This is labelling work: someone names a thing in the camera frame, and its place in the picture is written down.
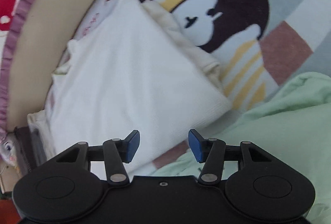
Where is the cream waffle knit garment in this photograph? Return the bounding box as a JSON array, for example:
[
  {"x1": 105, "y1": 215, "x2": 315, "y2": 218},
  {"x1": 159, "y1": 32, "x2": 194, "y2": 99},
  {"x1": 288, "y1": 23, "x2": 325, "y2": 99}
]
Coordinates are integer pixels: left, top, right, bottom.
[{"x1": 45, "y1": 0, "x2": 232, "y2": 175}]

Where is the folded grey garment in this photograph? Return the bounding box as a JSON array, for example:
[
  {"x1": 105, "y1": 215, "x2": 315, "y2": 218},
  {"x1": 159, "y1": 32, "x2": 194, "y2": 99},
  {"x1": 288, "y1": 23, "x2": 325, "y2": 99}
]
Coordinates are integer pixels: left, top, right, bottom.
[{"x1": 31, "y1": 130, "x2": 47, "y2": 166}]

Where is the folded dark brown sweater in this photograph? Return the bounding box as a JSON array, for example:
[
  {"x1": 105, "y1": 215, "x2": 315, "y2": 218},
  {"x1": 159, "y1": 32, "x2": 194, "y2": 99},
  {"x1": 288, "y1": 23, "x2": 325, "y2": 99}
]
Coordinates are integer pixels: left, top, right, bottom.
[{"x1": 14, "y1": 126, "x2": 36, "y2": 176}]

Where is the beige bedside cabinet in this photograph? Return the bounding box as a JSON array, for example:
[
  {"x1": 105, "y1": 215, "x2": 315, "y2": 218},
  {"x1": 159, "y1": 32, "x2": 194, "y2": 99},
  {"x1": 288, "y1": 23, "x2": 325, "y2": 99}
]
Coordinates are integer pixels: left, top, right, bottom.
[{"x1": 0, "y1": 160, "x2": 22, "y2": 193}]

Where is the light green garment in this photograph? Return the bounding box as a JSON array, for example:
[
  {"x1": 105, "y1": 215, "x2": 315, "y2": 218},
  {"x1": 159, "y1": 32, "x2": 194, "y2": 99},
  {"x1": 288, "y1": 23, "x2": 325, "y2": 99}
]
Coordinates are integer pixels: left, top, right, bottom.
[{"x1": 152, "y1": 71, "x2": 331, "y2": 224}]

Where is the grey bunny plush toy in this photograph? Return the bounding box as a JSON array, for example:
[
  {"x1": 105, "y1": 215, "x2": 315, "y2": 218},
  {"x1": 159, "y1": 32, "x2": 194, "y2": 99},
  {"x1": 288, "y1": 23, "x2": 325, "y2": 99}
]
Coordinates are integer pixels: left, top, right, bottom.
[{"x1": 0, "y1": 135, "x2": 17, "y2": 167}]

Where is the beige bed base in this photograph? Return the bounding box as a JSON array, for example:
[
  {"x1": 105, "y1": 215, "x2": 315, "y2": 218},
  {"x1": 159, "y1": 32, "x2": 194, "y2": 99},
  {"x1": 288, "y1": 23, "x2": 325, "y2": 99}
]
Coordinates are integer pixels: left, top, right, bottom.
[{"x1": 7, "y1": 0, "x2": 94, "y2": 132}]

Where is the folded cream garment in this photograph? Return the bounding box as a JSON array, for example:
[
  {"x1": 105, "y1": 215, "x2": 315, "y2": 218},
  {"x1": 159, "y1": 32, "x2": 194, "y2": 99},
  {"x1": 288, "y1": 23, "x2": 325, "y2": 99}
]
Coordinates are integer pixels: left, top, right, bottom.
[{"x1": 27, "y1": 110, "x2": 56, "y2": 161}]

